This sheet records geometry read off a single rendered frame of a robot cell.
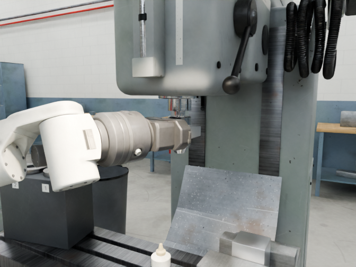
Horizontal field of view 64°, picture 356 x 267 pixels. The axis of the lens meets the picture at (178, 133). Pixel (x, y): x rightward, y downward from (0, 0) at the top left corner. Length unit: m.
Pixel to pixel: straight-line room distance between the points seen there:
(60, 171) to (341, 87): 4.49
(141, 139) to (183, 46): 0.16
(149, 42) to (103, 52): 5.88
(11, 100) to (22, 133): 7.34
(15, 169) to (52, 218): 0.40
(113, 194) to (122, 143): 2.04
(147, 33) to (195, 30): 0.07
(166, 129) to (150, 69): 0.11
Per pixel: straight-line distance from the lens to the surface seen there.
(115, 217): 2.57
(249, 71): 0.63
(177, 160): 1.02
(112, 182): 2.43
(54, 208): 0.83
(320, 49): 0.72
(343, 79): 4.72
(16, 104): 7.86
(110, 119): 0.44
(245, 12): 0.56
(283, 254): 0.62
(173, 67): 0.48
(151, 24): 0.46
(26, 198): 0.88
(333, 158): 4.80
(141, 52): 0.46
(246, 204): 0.92
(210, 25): 0.47
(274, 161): 0.91
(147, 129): 0.47
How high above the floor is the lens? 1.32
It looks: 8 degrees down
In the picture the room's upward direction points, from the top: straight up
